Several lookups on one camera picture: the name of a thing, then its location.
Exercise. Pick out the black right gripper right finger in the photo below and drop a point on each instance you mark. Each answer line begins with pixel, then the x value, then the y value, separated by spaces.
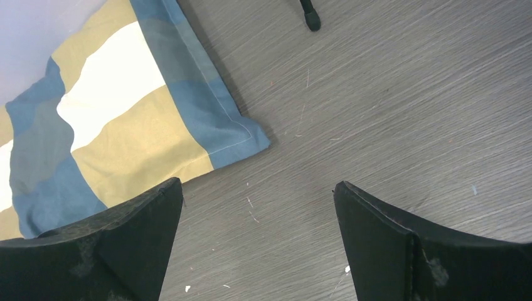
pixel 397 255

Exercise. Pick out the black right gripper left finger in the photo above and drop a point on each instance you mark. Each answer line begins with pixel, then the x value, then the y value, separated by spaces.
pixel 121 253

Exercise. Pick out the blue tan white checked pillowcase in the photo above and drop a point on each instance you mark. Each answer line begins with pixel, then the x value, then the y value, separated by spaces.
pixel 129 101

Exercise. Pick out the black tripod stand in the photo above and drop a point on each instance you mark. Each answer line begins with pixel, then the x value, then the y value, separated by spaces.
pixel 311 16

